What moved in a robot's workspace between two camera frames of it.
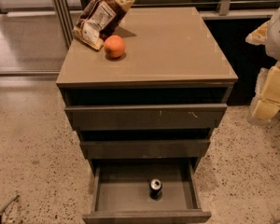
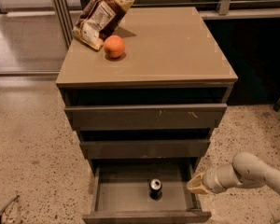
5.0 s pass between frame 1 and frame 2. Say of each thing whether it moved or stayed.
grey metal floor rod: stayed
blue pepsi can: stayed
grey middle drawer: stayed
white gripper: moved
